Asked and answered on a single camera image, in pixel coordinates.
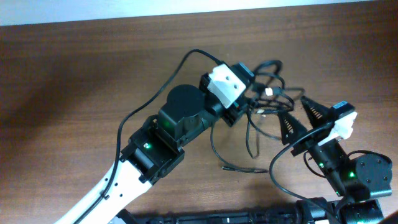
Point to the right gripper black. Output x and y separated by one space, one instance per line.
310 139

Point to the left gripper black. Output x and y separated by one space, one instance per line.
231 113

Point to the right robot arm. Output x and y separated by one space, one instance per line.
364 178

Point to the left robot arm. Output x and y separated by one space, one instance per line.
156 148

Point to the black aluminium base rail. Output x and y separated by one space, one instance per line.
288 214

